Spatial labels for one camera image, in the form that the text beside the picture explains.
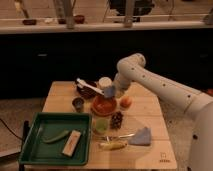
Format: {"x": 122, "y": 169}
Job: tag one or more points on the dark bowl on shelf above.
{"x": 29, "y": 21}

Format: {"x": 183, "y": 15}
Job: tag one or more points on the blue sponge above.
{"x": 109, "y": 92}

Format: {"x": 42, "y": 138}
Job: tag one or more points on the dark brown bowl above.
{"x": 86, "y": 92}

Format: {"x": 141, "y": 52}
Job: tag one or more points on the light green cup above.
{"x": 101, "y": 126}

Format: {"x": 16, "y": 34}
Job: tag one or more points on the orange peach fruit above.
{"x": 125, "y": 102}

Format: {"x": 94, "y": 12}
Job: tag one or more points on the white cup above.
{"x": 105, "y": 82}

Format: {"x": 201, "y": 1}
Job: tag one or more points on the red bowl on shelf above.
{"x": 79, "y": 19}

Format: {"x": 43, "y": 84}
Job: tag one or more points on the yellow corn cob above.
{"x": 112, "y": 145}

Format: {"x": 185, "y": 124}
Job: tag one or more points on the green cucumber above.
{"x": 56, "y": 138}

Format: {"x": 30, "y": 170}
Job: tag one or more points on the wooden block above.
{"x": 71, "y": 143}

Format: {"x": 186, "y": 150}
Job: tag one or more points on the blue cloth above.
{"x": 141, "y": 138}

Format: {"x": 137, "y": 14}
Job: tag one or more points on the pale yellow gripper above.
{"x": 118, "y": 93}

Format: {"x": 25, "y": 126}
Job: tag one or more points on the small dark cup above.
{"x": 78, "y": 104}

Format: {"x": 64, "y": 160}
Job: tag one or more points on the green plastic tray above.
{"x": 48, "y": 135}

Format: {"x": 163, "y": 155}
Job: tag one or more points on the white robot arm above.
{"x": 197, "y": 104}

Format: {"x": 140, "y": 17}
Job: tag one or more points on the dark grape bunch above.
{"x": 116, "y": 120}

